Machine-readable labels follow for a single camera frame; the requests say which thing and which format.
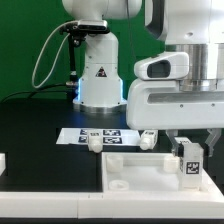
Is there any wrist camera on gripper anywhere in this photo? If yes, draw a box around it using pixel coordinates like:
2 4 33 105
134 52 189 81

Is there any white L-shaped fence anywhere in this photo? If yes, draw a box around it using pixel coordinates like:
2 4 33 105
0 192 224 219

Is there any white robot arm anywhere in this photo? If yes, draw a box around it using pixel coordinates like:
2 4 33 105
63 0 224 154

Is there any grey looped cable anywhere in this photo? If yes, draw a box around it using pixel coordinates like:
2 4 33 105
31 21 78 90

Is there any black cable on table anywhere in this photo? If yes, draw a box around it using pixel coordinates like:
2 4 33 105
0 83 78 104

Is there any white sheet with markers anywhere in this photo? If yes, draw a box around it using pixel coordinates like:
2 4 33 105
56 128 140 146

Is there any black camera on stand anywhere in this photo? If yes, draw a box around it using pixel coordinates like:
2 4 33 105
59 20 110 87

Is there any white square tabletop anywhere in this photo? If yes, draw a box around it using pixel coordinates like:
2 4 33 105
101 152 222 196

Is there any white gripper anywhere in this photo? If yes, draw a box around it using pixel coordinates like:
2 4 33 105
126 79 224 157

